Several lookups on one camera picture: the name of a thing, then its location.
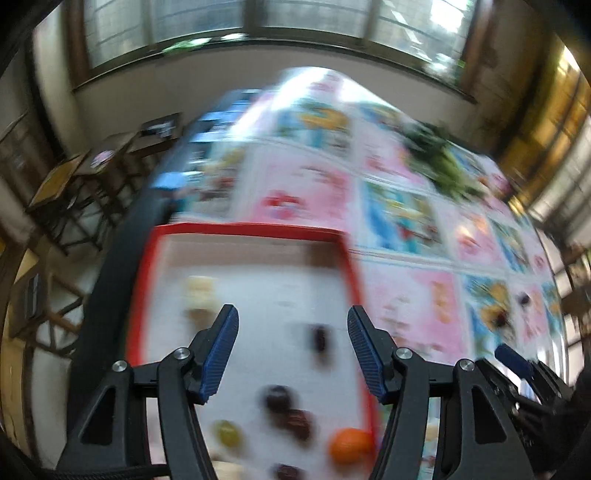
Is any green grape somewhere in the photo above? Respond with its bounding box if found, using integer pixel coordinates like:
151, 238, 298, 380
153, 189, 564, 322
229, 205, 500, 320
213, 420, 243, 449

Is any sugarcane piece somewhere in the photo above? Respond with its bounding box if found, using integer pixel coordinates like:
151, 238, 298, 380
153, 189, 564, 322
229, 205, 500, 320
184, 275, 217, 325

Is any orange mandarin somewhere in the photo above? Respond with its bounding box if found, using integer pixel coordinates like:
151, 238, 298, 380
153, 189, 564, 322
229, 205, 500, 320
329, 428, 373, 466

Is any red jujube date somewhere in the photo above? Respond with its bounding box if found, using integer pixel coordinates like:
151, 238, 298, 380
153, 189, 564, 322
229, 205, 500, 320
310, 324, 329, 366
491, 309, 509, 329

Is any red rimmed white tray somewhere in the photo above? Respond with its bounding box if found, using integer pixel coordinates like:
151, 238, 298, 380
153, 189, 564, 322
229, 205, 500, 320
126, 223, 377, 479

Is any fruit print plastic tablecloth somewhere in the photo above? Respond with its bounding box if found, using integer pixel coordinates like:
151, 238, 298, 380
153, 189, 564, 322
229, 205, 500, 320
165, 67, 564, 479

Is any blue white mahjong tile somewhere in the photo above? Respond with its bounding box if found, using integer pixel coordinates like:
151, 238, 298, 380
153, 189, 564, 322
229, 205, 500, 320
150, 171, 186, 192

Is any wooden school desk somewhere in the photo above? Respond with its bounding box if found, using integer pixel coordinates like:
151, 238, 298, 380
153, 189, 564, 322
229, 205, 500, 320
26, 132, 136, 255

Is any green leafy vegetable bunch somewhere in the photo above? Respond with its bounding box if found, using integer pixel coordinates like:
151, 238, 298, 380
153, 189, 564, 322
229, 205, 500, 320
403, 122, 485, 201

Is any green cloth on sill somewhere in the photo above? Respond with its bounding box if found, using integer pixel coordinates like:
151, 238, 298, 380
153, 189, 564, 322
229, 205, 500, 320
161, 37, 212, 56

